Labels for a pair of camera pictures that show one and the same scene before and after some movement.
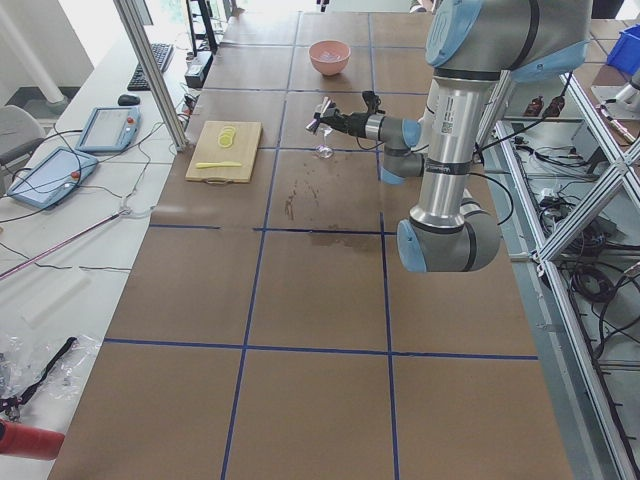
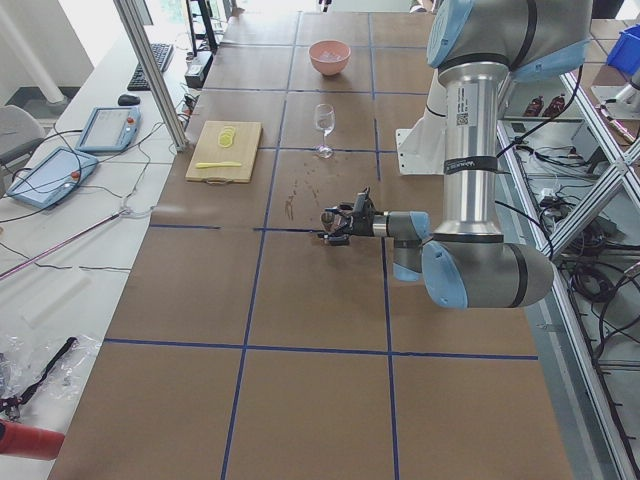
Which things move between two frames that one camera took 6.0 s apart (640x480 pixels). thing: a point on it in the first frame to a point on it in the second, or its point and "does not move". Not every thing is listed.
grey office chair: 18,128 does not move
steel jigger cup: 315,121 to 328,218
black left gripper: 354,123 to 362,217
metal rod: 63,243 does not move
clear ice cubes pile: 329,57 does not move
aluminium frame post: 154,72 does not move
